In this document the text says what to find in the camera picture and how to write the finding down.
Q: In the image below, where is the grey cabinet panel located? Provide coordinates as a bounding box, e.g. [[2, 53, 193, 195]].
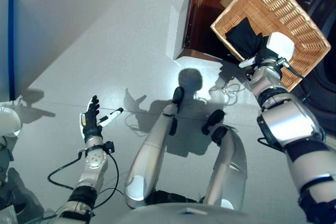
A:
[[0, 0, 26, 101]]

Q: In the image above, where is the rectangular wicker basket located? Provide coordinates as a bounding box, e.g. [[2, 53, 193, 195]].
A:
[[209, 0, 331, 93]]

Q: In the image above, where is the robot silver leg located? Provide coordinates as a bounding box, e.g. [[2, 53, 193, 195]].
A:
[[124, 87, 185, 208], [201, 109, 249, 210]]

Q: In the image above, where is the robot right silver leg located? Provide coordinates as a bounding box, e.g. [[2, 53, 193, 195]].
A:
[[201, 109, 249, 210]]

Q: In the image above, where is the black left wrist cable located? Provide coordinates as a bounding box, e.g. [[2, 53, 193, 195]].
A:
[[47, 150, 119, 209]]

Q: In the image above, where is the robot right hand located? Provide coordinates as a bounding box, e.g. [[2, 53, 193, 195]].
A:
[[238, 31, 295, 69]]

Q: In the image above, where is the large black garment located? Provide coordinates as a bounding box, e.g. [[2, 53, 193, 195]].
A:
[[225, 16, 265, 57]]

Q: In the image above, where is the robot left silver leg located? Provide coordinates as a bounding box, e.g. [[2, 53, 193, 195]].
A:
[[124, 87, 185, 208]]

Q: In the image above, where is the robot grey torso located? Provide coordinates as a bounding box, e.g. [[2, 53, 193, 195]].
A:
[[125, 197, 308, 224]]

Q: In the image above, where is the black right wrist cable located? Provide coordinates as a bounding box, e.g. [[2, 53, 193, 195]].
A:
[[258, 60, 305, 153]]

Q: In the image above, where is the white rounded object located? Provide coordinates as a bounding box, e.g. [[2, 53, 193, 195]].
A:
[[0, 107, 22, 137]]

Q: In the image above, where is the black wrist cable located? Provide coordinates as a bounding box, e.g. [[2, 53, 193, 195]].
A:
[[258, 60, 305, 153], [47, 150, 119, 209]]

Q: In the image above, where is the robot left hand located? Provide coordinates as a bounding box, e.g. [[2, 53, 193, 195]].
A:
[[80, 95, 124, 140]]

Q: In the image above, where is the grey front-load washing machine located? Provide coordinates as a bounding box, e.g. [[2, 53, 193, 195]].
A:
[[278, 0, 336, 114]]

